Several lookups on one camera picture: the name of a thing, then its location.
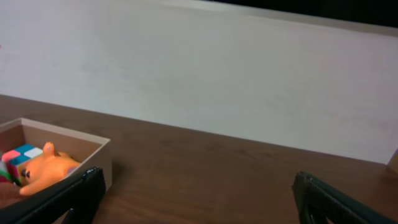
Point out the white cardboard box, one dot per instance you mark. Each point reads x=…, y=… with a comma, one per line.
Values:
x=89, y=150

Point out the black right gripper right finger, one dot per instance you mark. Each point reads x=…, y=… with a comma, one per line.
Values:
x=319, y=203

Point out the multicoloured puzzle cube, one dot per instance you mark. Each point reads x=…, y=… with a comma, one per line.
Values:
x=16, y=159

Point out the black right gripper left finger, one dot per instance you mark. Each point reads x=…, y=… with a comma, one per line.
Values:
x=78, y=196

